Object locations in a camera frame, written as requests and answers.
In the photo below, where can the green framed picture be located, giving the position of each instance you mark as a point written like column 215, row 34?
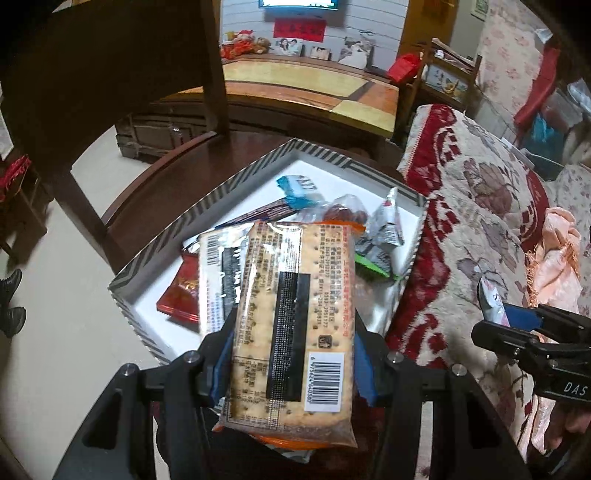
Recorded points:
column 480, row 9

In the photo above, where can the striped cardboard box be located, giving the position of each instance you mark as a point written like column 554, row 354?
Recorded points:
column 323, row 173

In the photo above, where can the brown striped snack packet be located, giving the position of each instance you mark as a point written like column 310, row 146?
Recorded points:
column 268, row 212

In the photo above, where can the plush toys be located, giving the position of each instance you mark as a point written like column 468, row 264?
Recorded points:
column 244, row 44

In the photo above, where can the red gift bag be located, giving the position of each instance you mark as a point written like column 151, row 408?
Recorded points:
column 404, row 68

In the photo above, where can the dark wooden chair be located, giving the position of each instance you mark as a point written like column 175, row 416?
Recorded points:
column 115, row 69

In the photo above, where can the small white pink packet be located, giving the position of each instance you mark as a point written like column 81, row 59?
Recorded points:
column 491, row 300

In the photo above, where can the person's right hand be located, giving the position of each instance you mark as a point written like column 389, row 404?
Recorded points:
column 568, row 427

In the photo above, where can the orange-edged cracker packet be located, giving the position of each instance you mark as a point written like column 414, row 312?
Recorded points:
column 286, row 323

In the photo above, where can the light wooden chair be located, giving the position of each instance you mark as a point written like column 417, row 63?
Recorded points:
column 445, row 78

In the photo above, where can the peach satin quilt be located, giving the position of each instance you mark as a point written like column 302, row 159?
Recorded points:
column 558, row 240

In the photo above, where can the red cloth bag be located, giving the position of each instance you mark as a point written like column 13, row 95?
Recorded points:
column 14, row 177

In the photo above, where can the silver snack packet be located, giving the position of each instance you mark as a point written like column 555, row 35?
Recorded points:
column 385, row 226

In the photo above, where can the blue white snack packet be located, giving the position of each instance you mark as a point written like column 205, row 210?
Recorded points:
column 298, row 187

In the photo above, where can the floral fleece blanket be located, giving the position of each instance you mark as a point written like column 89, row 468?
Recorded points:
column 485, row 194

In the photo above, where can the large framed photo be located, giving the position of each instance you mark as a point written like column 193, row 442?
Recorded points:
column 355, row 50

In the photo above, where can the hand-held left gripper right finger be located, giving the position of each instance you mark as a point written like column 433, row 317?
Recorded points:
column 364, row 378

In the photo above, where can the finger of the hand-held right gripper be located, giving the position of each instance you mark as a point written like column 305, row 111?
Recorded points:
column 503, row 338
column 521, row 316

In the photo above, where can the red cloth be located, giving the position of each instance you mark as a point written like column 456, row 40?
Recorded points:
column 538, row 87

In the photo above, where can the green black snack packet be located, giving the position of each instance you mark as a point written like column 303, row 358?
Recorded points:
column 374, row 265

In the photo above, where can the rose print cloth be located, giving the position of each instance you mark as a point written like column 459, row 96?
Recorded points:
column 508, row 60

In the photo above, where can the yellow-top wooden cabinet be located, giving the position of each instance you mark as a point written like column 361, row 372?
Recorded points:
column 295, row 83

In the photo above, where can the teal bag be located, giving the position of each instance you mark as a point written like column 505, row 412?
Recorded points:
column 542, row 134

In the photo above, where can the black boot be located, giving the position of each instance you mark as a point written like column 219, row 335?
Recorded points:
column 11, row 322
column 10, row 284

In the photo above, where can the white-backed cracker packet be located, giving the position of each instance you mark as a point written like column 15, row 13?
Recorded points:
column 217, row 277

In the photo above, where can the red snack packet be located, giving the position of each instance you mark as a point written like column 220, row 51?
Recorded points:
column 182, row 290

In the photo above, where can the red wall poster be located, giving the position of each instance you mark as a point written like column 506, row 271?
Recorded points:
column 298, row 29

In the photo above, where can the clear packet of red dates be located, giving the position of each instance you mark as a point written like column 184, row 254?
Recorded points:
column 344, row 213

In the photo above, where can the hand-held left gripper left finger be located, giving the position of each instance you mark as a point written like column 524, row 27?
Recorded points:
column 219, row 383

